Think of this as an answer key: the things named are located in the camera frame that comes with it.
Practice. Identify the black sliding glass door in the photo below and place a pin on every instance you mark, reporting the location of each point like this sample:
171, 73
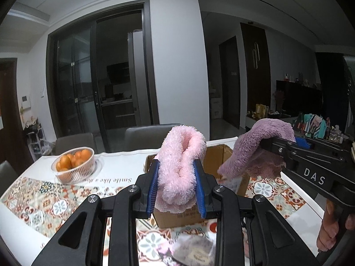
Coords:
100, 73

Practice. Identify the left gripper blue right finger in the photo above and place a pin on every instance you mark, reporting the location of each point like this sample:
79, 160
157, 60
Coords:
271, 239

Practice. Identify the fluffy pink headband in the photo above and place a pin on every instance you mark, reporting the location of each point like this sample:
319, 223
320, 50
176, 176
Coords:
176, 177

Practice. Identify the grey chair behind box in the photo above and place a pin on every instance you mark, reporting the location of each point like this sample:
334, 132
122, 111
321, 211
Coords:
146, 137

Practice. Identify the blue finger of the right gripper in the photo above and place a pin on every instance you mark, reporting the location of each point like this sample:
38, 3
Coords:
277, 144
302, 143

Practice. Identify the person's right hand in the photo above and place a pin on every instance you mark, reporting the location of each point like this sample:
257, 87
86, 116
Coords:
329, 229

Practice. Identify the grey chair far left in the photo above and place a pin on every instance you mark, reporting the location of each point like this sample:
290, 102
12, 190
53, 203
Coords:
63, 144

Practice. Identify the wooden high chair with clothes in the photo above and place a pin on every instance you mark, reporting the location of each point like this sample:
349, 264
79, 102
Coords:
312, 125

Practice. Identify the white basket of oranges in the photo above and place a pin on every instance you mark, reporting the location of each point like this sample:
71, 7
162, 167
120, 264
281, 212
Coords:
74, 166

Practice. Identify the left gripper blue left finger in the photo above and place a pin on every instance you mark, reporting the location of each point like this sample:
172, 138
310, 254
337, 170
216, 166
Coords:
80, 240

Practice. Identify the grey chair left edge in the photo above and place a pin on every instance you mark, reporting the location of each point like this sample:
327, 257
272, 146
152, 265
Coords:
7, 176

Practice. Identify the brown cardboard box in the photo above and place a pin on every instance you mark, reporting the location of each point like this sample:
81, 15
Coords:
207, 178

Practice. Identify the mauve fluffy towel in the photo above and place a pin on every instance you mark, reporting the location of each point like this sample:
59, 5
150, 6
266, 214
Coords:
249, 157

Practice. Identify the patterned tile table runner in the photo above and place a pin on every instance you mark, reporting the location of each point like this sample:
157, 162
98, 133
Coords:
33, 210

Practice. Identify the grey fabric pouch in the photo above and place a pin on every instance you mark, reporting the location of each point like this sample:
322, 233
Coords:
188, 250

